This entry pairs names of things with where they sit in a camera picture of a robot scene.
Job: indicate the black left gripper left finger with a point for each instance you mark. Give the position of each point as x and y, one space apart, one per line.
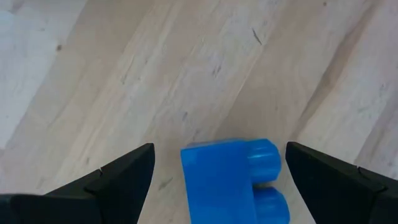
124 186

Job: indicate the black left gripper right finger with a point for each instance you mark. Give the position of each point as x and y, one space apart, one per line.
326 193

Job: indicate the blue large toy block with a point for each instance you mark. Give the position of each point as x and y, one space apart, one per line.
217 186

